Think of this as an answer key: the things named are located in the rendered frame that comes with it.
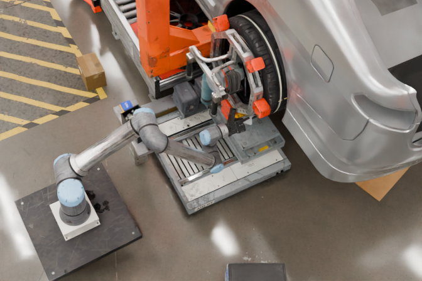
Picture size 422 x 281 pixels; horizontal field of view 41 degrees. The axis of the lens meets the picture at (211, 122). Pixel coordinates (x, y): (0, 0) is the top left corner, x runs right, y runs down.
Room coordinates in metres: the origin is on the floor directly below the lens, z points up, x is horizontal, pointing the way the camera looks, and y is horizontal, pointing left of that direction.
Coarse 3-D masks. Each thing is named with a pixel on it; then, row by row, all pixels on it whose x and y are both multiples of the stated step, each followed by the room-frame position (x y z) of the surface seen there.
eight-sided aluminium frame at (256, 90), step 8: (216, 32) 2.48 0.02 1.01; (224, 32) 2.40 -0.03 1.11; (232, 32) 2.39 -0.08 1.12; (216, 40) 2.50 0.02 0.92; (232, 40) 2.32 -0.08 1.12; (240, 40) 2.33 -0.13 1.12; (216, 48) 2.54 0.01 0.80; (240, 48) 2.26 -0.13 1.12; (248, 48) 2.27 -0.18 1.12; (216, 56) 2.50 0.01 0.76; (240, 56) 2.23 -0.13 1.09; (248, 56) 2.21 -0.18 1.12; (216, 64) 2.47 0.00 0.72; (248, 72) 2.14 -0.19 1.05; (256, 72) 2.16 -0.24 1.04; (248, 80) 2.13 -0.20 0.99; (256, 80) 2.14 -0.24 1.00; (256, 88) 2.09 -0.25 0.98; (232, 96) 2.32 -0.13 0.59; (256, 96) 2.07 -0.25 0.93; (232, 104) 2.24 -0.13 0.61; (240, 104) 2.23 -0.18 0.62; (240, 112) 2.16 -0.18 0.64; (248, 112) 2.08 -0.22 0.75
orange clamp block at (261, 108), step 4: (256, 100) 2.07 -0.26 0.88; (260, 100) 2.08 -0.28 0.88; (264, 100) 2.08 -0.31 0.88; (256, 104) 2.05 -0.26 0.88; (260, 104) 2.05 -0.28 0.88; (264, 104) 2.05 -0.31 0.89; (268, 104) 2.05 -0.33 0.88; (252, 108) 2.06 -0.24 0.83; (256, 108) 2.03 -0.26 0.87; (260, 108) 2.02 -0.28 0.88; (264, 108) 2.02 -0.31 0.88; (268, 108) 2.03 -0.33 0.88; (256, 112) 2.02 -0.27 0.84; (260, 112) 1.99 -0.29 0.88; (264, 112) 2.00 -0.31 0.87; (268, 112) 2.02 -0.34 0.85; (260, 116) 1.99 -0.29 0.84; (264, 116) 2.01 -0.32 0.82
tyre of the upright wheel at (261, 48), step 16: (240, 16) 2.53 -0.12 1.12; (256, 16) 2.50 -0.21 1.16; (240, 32) 2.40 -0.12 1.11; (256, 32) 2.36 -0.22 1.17; (256, 48) 2.25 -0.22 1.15; (272, 48) 2.26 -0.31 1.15; (272, 64) 2.19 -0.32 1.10; (272, 80) 2.12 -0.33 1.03; (240, 96) 2.32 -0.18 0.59; (272, 96) 2.08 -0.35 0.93; (272, 112) 2.10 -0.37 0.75
